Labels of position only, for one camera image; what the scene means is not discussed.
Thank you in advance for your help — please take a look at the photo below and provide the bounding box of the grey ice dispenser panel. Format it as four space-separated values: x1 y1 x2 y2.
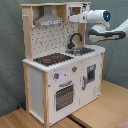
87 65 96 83

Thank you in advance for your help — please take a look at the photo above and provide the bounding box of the wooden toy kitchen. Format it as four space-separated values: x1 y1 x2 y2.
22 2 105 128

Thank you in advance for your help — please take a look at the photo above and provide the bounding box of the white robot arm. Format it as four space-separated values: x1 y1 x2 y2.
69 10 128 42

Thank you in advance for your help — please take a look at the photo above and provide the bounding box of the black toy faucet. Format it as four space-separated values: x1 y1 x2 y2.
67 33 82 49

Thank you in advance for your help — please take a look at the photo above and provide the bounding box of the red right stove knob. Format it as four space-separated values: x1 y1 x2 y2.
71 66 78 73

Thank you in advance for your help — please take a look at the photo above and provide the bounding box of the grey toy sink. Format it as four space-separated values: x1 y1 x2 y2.
66 47 94 56

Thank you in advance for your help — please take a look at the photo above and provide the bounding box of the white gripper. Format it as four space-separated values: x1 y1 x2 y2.
69 13 87 23

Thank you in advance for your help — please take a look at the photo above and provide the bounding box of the red left stove knob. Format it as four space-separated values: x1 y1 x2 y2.
54 73 59 79

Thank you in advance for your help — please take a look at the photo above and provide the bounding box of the grey cabinet door handle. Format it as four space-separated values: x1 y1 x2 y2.
82 76 87 90

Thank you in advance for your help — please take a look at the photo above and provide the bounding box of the red stove knob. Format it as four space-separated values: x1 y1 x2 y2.
71 66 78 73
54 73 59 79

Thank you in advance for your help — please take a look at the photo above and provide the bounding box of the grey range hood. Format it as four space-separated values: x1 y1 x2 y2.
35 5 64 27

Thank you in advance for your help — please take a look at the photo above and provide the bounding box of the toy oven door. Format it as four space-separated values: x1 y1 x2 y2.
55 82 74 111

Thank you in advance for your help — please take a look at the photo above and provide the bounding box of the black toy stovetop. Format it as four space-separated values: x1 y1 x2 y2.
34 53 71 66

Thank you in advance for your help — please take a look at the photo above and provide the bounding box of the white toy microwave door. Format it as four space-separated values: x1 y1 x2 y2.
66 3 90 21

